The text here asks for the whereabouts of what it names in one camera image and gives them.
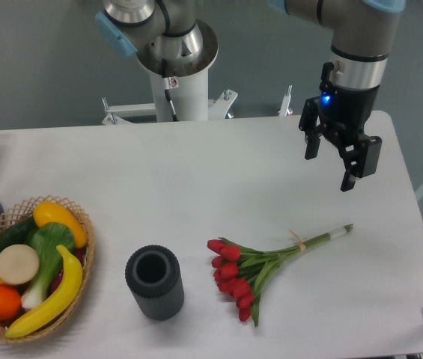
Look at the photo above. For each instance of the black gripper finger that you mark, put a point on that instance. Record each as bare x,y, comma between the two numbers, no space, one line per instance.
308,124
360,159

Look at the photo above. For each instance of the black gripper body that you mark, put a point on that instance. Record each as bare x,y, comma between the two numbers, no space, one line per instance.
344,111

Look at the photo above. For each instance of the red tulip bouquet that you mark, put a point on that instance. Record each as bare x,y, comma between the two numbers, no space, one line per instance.
243,273

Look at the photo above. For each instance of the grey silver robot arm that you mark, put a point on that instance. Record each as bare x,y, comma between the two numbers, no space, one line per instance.
363,31

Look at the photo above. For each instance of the dark grey ribbed vase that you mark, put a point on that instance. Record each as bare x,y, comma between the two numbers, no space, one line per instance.
153,276

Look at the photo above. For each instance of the red fruit in basket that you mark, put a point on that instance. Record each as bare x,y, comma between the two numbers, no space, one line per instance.
79,254

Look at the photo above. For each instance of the yellow banana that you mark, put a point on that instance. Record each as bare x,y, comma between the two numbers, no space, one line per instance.
56,303

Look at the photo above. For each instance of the yellow lemon squash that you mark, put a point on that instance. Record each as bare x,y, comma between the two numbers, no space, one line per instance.
51,212

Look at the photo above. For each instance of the green bok choy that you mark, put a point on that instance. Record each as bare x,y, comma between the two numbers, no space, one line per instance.
44,241

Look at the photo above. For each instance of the woven wicker basket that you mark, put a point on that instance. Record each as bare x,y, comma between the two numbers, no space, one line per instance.
18,213

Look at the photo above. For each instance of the green cucumber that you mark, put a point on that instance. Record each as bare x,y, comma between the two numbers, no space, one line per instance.
17,233

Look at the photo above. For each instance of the beige round disc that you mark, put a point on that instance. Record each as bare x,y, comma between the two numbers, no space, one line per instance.
18,264

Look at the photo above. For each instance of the orange fruit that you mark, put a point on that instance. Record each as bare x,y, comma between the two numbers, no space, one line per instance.
10,302

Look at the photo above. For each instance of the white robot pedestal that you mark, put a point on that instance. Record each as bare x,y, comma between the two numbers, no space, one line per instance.
178,71

